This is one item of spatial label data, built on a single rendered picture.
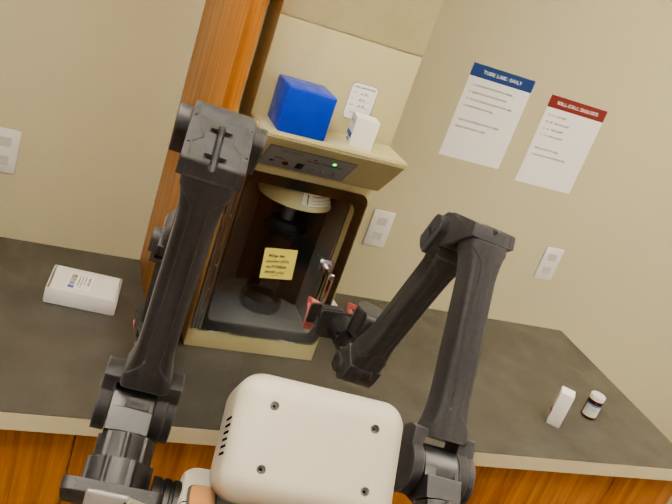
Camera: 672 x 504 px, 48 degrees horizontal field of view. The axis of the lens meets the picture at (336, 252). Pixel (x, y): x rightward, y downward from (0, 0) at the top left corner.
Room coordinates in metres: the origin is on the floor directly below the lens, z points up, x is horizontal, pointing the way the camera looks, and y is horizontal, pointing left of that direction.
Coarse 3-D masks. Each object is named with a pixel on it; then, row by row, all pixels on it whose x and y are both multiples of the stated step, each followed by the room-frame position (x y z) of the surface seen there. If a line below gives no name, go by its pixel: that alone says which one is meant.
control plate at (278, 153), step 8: (272, 144) 1.44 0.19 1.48; (264, 152) 1.46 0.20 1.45; (272, 152) 1.46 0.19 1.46; (280, 152) 1.46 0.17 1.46; (288, 152) 1.46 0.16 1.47; (296, 152) 1.46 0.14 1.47; (304, 152) 1.47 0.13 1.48; (264, 160) 1.49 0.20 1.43; (280, 160) 1.49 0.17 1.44; (288, 160) 1.49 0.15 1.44; (296, 160) 1.49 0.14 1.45; (304, 160) 1.49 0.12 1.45; (312, 160) 1.49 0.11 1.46; (320, 160) 1.49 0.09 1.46; (328, 160) 1.49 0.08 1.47; (336, 160) 1.50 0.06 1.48; (288, 168) 1.52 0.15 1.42; (304, 168) 1.52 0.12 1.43; (320, 168) 1.52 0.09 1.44; (328, 168) 1.52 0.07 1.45; (336, 168) 1.52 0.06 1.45; (344, 168) 1.52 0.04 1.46; (352, 168) 1.52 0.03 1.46; (320, 176) 1.55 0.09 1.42; (328, 176) 1.55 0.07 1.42; (336, 176) 1.55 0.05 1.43; (344, 176) 1.55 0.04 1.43
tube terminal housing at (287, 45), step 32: (288, 32) 1.52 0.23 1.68; (320, 32) 1.54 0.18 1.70; (256, 64) 1.57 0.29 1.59; (288, 64) 1.53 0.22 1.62; (320, 64) 1.55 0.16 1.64; (352, 64) 1.58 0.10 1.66; (384, 64) 1.61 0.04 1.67; (416, 64) 1.64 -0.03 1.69; (256, 96) 1.51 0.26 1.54; (384, 96) 1.62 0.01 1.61; (384, 128) 1.63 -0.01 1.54; (256, 352) 1.58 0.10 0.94; (288, 352) 1.61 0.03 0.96
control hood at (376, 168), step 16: (256, 112) 1.51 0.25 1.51; (272, 128) 1.43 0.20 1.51; (288, 144) 1.44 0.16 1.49; (304, 144) 1.44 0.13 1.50; (320, 144) 1.45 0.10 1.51; (336, 144) 1.48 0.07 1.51; (352, 160) 1.50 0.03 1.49; (368, 160) 1.50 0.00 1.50; (384, 160) 1.51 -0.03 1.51; (400, 160) 1.54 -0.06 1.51; (352, 176) 1.55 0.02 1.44; (368, 176) 1.56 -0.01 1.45; (384, 176) 1.56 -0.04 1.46
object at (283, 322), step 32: (256, 192) 1.52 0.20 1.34; (288, 192) 1.55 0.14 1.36; (320, 192) 1.58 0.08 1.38; (352, 192) 1.61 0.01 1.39; (256, 224) 1.53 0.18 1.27; (288, 224) 1.56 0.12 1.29; (320, 224) 1.59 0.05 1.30; (352, 224) 1.62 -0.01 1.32; (224, 256) 1.51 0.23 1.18; (256, 256) 1.54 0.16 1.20; (320, 256) 1.60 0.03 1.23; (224, 288) 1.52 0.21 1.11; (256, 288) 1.55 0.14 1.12; (288, 288) 1.58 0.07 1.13; (320, 288) 1.61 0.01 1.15; (224, 320) 1.53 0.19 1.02; (256, 320) 1.56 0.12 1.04; (288, 320) 1.59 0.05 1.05
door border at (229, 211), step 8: (240, 192) 1.51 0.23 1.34; (232, 200) 1.50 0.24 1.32; (232, 208) 1.50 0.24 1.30; (232, 216) 1.51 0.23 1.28; (224, 224) 1.50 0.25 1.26; (224, 232) 1.50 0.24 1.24; (224, 240) 1.51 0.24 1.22; (216, 248) 1.50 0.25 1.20; (224, 248) 1.51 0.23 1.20; (216, 256) 1.50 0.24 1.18; (216, 264) 1.50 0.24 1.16; (208, 272) 1.50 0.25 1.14; (216, 272) 1.51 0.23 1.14; (208, 280) 1.50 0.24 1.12; (208, 288) 1.50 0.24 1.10; (200, 296) 1.50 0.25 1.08; (208, 296) 1.51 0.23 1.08; (200, 304) 1.50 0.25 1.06; (200, 312) 1.50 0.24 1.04; (200, 320) 1.51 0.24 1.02; (200, 328) 1.51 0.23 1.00
